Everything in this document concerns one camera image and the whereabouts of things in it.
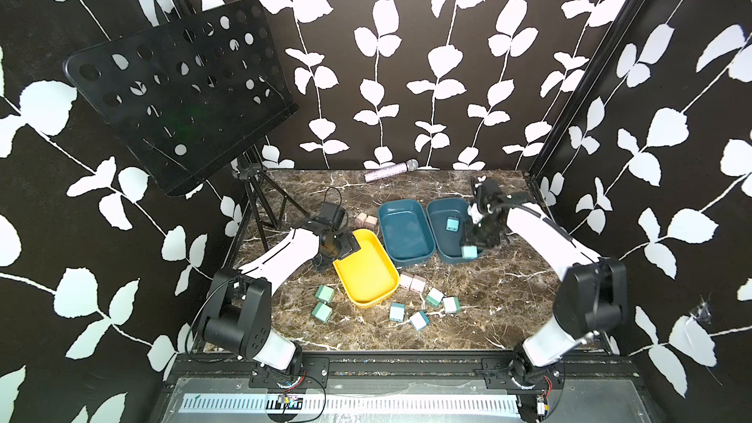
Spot pink plug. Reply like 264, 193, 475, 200
409, 275, 427, 294
363, 215, 378, 231
399, 272, 414, 290
354, 213, 368, 228

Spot black tripod stand legs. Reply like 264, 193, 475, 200
236, 152, 311, 252

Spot black front mounting rail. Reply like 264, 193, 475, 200
169, 349, 642, 392

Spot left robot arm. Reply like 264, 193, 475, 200
193, 219, 360, 374

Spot yellow storage tray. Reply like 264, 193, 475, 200
334, 229, 400, 309

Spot teal storage tray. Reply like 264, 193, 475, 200
378, 199, 436, 269
427, 198, 483, 264

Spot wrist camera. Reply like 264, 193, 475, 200
317, 201, 346, 229
472, 176, 501, 207

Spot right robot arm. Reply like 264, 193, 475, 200
463, 192, 628, 368

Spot left teal storage tray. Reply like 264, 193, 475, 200
378, 199, 436, 269

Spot black perforated music stand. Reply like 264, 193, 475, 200
64, 0, 299, 197

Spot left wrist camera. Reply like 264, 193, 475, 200
317, 201, 346, 229

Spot right teal storage tray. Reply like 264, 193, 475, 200
427, 198, 483, 264

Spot green plug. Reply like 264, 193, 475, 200
446, 217, 460, 232
443, 297, 461, 315
461, 245, 479, 260
409, 311, 430, 331
311, 302, 333, 323
315, 285, 335, 305
425, 288, 445, 307
389, 303, 405, 322

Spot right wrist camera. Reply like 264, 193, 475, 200
472, 176, 501, 207

